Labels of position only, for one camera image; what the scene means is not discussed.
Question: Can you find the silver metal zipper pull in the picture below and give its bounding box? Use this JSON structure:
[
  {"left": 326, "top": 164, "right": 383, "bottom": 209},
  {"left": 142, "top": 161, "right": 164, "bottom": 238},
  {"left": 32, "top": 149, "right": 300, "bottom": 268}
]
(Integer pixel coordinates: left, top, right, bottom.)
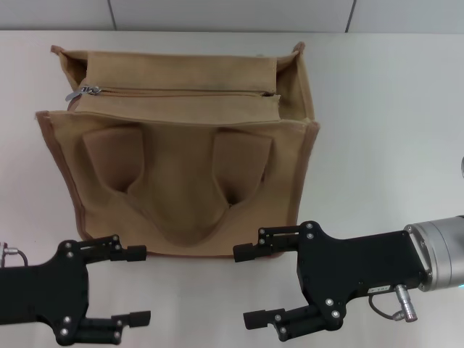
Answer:
[{"left": 65, "top": 86, "right": 102, "bottom": 102}]

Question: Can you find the khaki canvas food bag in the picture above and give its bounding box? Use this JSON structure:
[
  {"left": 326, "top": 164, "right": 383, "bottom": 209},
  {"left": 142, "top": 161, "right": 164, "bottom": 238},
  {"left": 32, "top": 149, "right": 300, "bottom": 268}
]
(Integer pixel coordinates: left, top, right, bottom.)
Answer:
[{"left": 34, "top": 41, "right": 323, "bottom": 259}]

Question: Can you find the right gripper cable with plugs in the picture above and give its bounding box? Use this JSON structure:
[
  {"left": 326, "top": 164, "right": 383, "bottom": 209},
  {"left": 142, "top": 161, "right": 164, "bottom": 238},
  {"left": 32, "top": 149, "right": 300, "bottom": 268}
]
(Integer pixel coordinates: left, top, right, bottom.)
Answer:
[{"left": 368, "top": 284, "right": 418, "bottom": 323}]

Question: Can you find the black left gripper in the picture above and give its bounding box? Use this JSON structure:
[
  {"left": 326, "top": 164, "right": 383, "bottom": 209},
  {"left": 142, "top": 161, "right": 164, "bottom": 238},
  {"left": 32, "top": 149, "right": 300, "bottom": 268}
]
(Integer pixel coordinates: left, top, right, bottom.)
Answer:
[{"left": 0, "top": 234, "right": 152, "bottom": 346}]

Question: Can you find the gripper cable with plugs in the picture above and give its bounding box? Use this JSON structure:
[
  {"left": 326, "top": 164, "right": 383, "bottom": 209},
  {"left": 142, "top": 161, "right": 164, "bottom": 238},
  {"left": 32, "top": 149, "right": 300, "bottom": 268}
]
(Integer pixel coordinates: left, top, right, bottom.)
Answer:
[
  {"left": 0, "top": 242, "right": 30, "bottom": 269},
  {"left": 368, "top": 284, "right": 418, "bottom": 323}
]

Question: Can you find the left gripper cable with plugs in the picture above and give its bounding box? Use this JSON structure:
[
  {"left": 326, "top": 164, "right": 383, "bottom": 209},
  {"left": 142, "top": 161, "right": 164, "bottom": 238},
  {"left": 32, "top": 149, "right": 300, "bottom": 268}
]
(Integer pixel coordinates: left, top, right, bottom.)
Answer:
[{"left": 0, "top": 242, "right": 30, "bottom": 269}]

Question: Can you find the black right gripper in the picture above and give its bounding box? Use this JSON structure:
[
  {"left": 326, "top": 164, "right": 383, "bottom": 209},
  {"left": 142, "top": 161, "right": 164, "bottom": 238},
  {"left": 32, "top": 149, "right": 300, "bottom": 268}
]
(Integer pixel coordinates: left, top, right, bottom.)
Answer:
[{"left": 233, "top": 220, "right": 430, "bottom": 344}]

